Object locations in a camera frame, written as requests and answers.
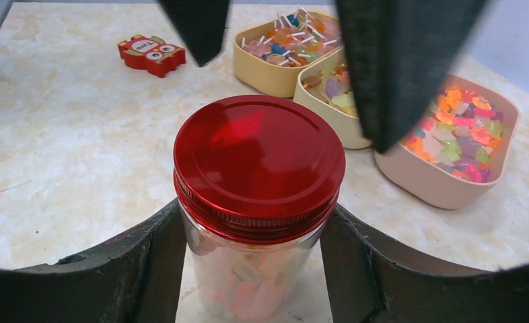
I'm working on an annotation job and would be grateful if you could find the clear glass jar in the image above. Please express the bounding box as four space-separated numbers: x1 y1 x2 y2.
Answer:
180 206 330 322

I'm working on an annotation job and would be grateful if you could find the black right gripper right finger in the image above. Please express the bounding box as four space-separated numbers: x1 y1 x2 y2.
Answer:
320 206 529 322

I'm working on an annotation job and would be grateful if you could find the red owl toy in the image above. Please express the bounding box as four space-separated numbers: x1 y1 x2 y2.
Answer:
117 34 186 78

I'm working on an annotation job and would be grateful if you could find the red jar lid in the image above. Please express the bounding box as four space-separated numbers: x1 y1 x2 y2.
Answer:
174 95 346 245

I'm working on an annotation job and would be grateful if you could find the pink tray with candies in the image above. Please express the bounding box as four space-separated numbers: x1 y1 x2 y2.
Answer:
374 75 520 210

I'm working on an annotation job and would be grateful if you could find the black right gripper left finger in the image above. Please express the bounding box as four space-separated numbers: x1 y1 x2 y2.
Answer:
0 201 186 322

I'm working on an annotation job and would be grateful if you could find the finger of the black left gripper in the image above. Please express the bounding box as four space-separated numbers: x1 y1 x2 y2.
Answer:
158 0 231 67
335 0 487 154

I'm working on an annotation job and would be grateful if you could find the yellow tray with lollipops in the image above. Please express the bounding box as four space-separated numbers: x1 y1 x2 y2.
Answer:
233 8 342 98

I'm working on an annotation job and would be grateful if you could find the cream tray with gummies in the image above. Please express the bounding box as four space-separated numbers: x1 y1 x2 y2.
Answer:
293 46 372 149

